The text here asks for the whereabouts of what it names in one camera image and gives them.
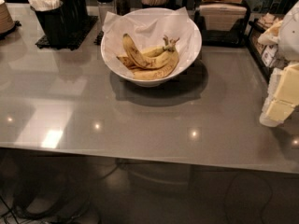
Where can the white bowl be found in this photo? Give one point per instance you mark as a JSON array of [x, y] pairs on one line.
[[151, 83]]

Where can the black cutlery holder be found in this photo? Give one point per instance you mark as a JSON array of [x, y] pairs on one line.
[[75, 12], [53, 25]]

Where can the napkin dispenser with napkins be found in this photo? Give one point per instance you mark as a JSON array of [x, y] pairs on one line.
[[222, 24]]

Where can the salt shaker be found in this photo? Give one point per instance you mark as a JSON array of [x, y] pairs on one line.
[[105, 6]]

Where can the black cutlery holder rear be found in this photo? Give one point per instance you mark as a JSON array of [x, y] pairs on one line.
[[75, 12]]

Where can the white paper liner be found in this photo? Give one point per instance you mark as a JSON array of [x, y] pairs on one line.
[[147, 28]]

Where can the black cutlery holder front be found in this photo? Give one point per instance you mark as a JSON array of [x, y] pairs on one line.
[[53, 25]]

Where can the stack of brown paper cups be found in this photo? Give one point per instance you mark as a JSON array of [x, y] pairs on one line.
[[6, 22]]

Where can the yellow banana bunch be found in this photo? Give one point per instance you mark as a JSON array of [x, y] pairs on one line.
[[151, 64]]

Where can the black condiment tray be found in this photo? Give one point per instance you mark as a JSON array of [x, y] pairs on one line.
[[266, 57]]

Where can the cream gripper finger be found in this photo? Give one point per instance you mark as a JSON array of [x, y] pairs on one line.
[[274, 112]]

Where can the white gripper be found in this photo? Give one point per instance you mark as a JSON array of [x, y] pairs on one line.
[[290, 36]]

